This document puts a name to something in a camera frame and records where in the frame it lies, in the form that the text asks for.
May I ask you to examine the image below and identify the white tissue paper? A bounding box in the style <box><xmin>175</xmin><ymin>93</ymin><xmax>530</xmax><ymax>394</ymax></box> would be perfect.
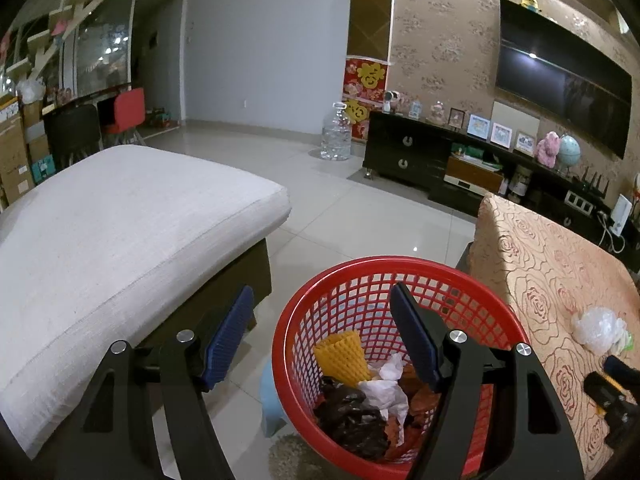
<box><xmin>358</xmin><ymin>353</ymin><xmax>409</xmax><ymax>434</ymax></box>

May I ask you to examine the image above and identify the clear plastic bag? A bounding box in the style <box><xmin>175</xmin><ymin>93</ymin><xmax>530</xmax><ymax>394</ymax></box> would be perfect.
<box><xmin>572</xmin><ymin>306</ymin><xmax>627</xmax><ymax>356</ymax></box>

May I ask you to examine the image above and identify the black plastic bag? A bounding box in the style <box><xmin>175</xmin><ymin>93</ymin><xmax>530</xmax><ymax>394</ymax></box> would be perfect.
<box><xmin>314</xmin><ymin>376</ymin><xmax>392</xmax><ymax>460</ymax></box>

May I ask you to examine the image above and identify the brown dried leaf wrapper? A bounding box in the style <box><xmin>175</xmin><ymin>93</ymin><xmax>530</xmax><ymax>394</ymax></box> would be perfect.
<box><xmin>384</xmin><ymin>364</ymin><xmax>439</xmax><ymax>460</ymax></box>

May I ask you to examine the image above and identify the small white crumpled wrapper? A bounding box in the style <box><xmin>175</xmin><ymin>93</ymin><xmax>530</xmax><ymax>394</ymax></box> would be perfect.
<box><xmin>612</xmin><ymin>330</ymin><xmax>634</xmax><ymax>356</ymax></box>

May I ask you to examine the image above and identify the red plastic mesh basket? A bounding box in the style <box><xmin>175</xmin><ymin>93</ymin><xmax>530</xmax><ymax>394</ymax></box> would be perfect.
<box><xmin>271</xmin><ymin>254</ymin><xmax>532</xmax><ymax>480</ymax></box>

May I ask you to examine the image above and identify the light blue plastic stool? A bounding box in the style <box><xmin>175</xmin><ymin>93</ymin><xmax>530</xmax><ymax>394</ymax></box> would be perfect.
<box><xmin>259</xmin><ymin>358</ymin><xmax>288</xmax><ymax>438</ymax></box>

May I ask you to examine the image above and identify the rose pattern tablecloth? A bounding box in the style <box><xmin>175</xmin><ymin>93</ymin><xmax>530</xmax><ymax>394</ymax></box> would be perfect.
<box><xmin>469</xmin><ymin>194</ymin><xmax>640</xmax><ymax>479</ymax></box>

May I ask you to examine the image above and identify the white sofa cushion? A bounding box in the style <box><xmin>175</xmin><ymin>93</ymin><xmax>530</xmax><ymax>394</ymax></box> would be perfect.
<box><xmin>1</xmin><ymin>145</ymin><xmax>291</xmax><ymax>456</ymax></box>

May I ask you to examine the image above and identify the black TV cabinet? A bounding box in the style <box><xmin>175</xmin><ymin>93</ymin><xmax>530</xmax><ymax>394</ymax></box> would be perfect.
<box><xmin>362</xmin><ymin>112</ymin><xmax>639</xmax><ymax>273</ymax></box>

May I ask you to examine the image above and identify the white box device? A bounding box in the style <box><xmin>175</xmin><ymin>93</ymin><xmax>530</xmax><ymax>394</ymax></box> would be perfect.
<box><xmin>611</xmin><ymin>194</ymin><xmax>632</xmax><ymax>237</ymax></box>

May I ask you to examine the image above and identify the white power strip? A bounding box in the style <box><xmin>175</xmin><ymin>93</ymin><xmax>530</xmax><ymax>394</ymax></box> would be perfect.
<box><xmin>564</xmin><ymin>191</ymin><xmax>594</xmax><ymax>217</ymax></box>

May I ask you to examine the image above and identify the large clear water bottle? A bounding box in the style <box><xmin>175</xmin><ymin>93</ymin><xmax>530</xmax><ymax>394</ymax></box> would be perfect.
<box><xmin>320</xmin><ymin>102</ymin><xmax>352</xmax><ymax>162</ymax></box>

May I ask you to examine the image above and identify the framed picture white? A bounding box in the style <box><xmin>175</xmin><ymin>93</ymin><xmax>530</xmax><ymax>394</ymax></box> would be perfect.
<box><xmin>490</xmin><ymin>122</ymin><xmax>513</xmax><ymax>150</ymax></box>

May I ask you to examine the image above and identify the framed picture blue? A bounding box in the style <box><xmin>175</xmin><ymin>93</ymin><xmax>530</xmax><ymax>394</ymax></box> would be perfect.
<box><xmin>466</xmin><ymin>114</ymin><xmax>491</xmax><ymax>140</ymax></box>

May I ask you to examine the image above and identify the framed picture small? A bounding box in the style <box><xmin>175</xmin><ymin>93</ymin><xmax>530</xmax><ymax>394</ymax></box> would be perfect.
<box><xmin>513</xmin><ymin>130</ymin><xmax>536</xmax><ymax>157</ymax></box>

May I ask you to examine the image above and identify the black wifi router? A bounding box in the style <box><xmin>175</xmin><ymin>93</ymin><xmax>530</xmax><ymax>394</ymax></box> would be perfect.
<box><xmin>572</xmin><ymin>167</ymin><xmax>610</xmax><ymax>200</ymax></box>

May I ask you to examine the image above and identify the pink plush toy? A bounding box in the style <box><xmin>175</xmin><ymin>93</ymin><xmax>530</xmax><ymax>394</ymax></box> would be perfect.
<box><xmin>534</xmin><ymin>131</ymin><xmax>561</xmax><ymax>169</ymax></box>

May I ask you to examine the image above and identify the light blue globe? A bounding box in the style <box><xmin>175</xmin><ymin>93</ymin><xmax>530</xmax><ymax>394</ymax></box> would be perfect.
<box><xmin>556</xmin><ymin>134</ymin><xmax>582</xmax><ymax>171</ymax></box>

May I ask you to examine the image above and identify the red chair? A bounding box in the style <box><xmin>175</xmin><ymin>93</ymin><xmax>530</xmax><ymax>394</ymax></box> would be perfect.
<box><xmin>106</xmin><ymin>88</ymin><xmax>145</xmax><ymax>145</ymax></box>

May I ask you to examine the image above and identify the red festive wall poster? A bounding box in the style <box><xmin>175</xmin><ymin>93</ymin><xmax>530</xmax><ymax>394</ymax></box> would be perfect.
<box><xmin>342</xmin><ymin>55</ymin><xmax>388</xmax><ymax>142</ymax></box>

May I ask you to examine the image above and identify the wall mounted black television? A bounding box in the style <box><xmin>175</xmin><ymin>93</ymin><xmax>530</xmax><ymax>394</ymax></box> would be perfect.
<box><xmin>496</xmin><ymin>0</ymin><xmax>632</xmax><ymax>158</ymax></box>

